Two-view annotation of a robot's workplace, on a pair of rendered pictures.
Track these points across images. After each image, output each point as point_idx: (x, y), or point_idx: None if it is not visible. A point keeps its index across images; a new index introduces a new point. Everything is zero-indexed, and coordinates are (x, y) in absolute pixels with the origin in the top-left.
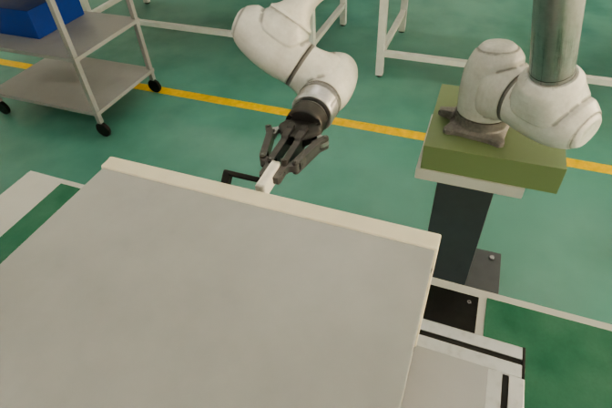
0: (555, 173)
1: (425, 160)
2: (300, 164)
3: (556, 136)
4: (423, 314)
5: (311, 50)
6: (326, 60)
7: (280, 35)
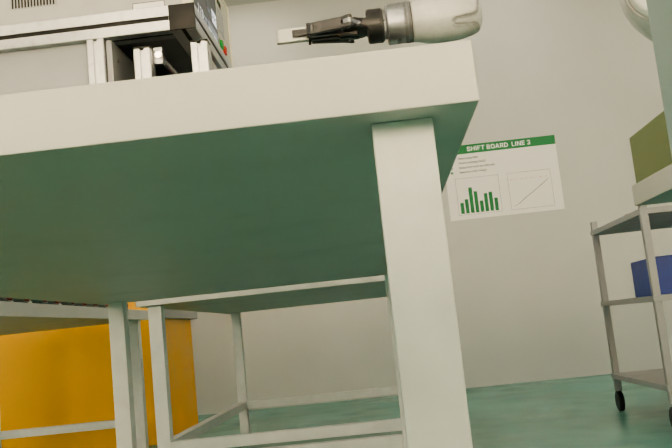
0: None
1: (635, 165)
2: (314, 26)
3: (620, 2)
4: None
5: None
6: None
7: None
